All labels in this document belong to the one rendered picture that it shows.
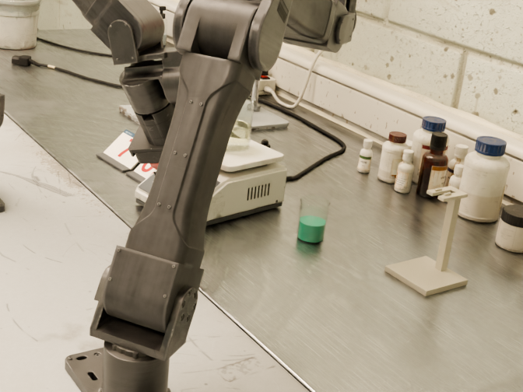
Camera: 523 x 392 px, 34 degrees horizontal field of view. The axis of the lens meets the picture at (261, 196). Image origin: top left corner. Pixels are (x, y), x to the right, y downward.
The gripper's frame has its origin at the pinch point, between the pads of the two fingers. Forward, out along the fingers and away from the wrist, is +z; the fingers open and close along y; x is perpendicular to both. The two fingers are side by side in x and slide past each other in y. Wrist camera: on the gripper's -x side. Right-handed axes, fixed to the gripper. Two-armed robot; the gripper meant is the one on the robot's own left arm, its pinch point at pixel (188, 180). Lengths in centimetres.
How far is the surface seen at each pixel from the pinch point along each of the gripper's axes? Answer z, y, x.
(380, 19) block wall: 18, -16, -65
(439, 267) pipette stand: 13.8, -34.9, 5.3
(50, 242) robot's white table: -4.7, 13.7, 16.2
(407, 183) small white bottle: 23.8, -25.7, -22.4
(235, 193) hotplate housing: 4.3, -5.7, -1.4
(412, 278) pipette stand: 11.4, -31.9, 9.3
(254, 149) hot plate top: 4.5, -6.1, -11.2
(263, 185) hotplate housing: 7.0, -8.3, -5.6
